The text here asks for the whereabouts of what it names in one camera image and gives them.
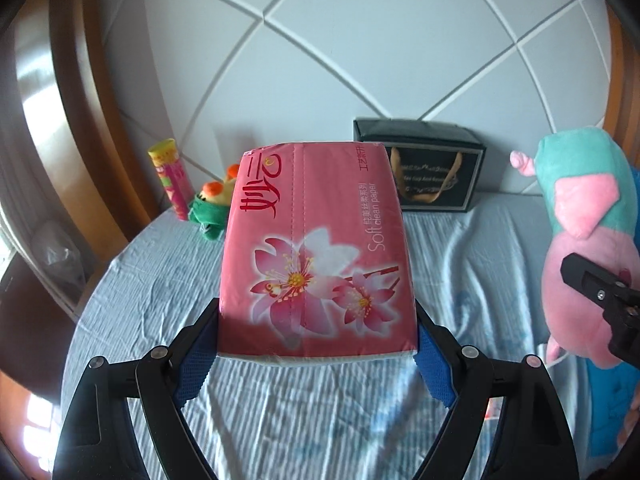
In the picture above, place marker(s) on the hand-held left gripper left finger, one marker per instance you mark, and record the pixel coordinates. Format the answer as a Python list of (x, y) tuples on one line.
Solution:
[(192, 375)]

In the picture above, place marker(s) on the black gift box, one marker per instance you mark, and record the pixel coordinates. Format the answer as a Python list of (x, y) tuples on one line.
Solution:
[(430, 170)]

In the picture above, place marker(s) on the green yellow frog plush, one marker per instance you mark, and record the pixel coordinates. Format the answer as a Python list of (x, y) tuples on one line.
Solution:
[(212, 207)]

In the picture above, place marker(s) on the blue striped tablecloth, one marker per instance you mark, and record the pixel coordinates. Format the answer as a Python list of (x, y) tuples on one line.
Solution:
[(150, 285)]

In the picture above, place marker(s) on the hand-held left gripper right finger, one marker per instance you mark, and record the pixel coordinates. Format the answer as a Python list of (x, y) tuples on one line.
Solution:
[(436, 371)]

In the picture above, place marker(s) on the curved wooden wall frame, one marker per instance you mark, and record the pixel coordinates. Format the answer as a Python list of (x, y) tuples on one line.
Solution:
[(75, 110)]

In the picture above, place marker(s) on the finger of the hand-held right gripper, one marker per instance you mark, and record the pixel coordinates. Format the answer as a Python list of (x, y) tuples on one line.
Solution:
[(595, 282)]

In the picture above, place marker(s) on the pink teal pig plush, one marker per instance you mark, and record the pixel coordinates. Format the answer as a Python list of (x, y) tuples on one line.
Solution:
[(585, 220)]

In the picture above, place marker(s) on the pink yellow tube can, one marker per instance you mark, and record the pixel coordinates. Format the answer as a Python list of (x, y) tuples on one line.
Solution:
[(172, 180)]

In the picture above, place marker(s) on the pink floral tissue pack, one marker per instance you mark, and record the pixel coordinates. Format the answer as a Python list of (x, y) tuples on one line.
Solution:
[(320, 260)]

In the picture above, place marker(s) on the blue plastic crate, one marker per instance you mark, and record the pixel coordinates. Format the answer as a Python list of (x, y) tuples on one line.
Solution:
[(612, 410)]

